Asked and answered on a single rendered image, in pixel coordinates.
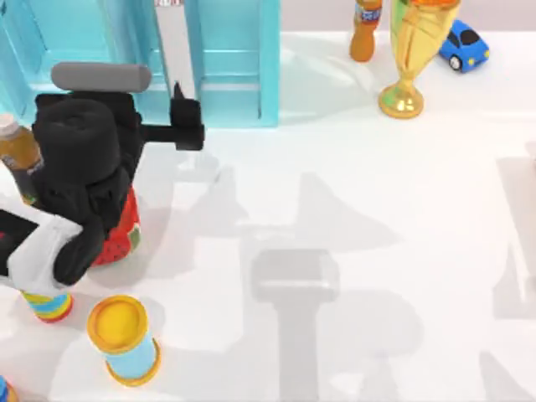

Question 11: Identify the light blue rack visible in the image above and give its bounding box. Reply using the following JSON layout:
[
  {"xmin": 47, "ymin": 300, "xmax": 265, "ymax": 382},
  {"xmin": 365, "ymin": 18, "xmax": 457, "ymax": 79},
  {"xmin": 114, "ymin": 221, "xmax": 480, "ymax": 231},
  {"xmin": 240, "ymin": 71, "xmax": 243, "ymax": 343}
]
[{"xmin": 0, "ymin": 0, "xmax": 281, "ymax": 129}]

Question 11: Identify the pale grey rounded box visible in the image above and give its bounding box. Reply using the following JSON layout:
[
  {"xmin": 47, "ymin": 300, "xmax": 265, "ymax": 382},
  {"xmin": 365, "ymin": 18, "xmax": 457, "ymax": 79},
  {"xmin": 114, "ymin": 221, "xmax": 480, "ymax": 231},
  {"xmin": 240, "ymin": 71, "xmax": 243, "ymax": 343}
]
[{"xmin": 50, "ymin": 62, "xmax": 153, "ymax": 95}]

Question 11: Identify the red patterned can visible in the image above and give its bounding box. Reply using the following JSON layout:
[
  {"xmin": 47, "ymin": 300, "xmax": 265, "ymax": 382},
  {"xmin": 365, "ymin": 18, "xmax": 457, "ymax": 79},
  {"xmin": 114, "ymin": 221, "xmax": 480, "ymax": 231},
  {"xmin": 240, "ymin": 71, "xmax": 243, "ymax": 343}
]
[{"xmin": 89, "ymin": 187, "xmax": 144, "ymax": 268}]

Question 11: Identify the brown bottle with white cap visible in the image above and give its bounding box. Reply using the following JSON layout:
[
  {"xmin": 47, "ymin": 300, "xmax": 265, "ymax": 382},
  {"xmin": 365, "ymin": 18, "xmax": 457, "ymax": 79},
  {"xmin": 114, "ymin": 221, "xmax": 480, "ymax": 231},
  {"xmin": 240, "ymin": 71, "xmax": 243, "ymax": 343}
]
[{"xmin": 0, "ymin": 114, "xmax": 44, "ymax": 207}]

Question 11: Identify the orange bottle with blue label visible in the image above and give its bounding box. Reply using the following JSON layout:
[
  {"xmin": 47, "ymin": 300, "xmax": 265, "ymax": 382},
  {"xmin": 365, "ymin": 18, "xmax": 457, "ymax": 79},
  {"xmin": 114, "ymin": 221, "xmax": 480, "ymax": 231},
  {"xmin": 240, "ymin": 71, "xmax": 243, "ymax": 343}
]
[{"xmin": 348, "ymin": 0, "xmax": 385, "ymax": 64}]

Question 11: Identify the blue can with yellow lid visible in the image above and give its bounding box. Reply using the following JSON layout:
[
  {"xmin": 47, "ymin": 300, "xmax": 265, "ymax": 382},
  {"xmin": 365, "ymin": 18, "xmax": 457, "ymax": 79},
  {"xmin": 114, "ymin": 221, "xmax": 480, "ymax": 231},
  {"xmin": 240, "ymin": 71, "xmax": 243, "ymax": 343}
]
[{"xmin": 86, "ymin": 294, "xmax": 162, "ymax": 384}]

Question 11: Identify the stack of coloured rings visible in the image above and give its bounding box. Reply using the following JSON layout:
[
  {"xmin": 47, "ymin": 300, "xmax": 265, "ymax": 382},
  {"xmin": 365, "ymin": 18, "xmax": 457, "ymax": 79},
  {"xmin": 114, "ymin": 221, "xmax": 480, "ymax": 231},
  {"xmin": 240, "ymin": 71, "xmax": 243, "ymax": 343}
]
[{"xmin": 20, "ymin": 288, "xmax": 75, "ymax": 324}]

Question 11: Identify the gold trophy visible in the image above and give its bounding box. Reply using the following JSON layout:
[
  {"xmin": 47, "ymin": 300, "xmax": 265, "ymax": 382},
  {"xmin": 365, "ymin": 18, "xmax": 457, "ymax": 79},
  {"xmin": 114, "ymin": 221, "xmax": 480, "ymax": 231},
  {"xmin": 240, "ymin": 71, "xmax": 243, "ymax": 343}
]
[{"xmin": 378, "ymin": 0, "xmax": 462, "ymax": 120}]

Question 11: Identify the blue toy car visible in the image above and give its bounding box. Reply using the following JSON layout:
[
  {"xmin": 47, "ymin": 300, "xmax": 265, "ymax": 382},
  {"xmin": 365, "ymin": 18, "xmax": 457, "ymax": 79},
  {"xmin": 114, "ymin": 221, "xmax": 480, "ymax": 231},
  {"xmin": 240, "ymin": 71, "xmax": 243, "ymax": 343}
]
[{"xmin": 438, "ymin": 18, "xmax": 492, "ymax": 75}]

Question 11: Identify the blue and orange can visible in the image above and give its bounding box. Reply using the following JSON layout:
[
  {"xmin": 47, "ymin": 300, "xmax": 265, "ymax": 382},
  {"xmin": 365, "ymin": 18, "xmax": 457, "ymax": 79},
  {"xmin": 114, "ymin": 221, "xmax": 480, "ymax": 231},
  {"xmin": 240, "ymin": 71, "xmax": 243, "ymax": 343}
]
[{"xmin": 0, "ymin": 374, "xmax": 18, "ymax": 402}]

